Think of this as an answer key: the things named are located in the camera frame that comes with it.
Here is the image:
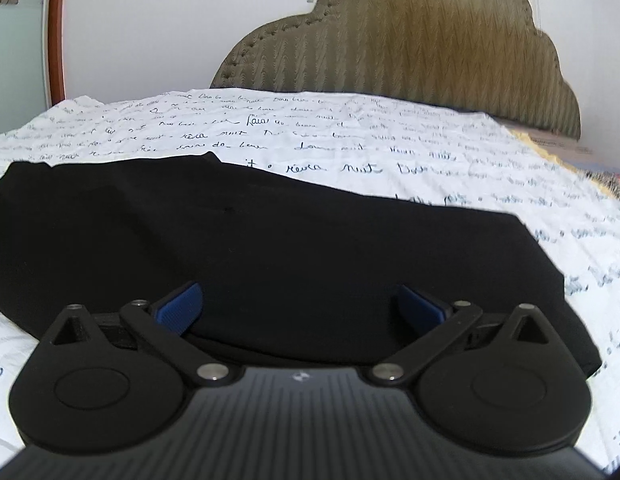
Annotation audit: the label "black pants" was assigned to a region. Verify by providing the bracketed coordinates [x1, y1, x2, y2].
[0, 154, 601, 375]

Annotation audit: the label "white bedsheet with blue script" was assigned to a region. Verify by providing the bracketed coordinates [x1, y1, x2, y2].
[0, 89, 620, 472]

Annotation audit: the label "patterned red blanket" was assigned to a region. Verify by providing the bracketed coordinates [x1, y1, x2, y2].
[586, 170, 620, 200]

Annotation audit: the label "olive upholstered headboard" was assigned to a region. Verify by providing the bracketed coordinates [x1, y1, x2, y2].
[212, 0, 581, 139]

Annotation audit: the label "wooden framed door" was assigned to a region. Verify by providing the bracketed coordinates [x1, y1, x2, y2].
[0, 0, 62, 133]

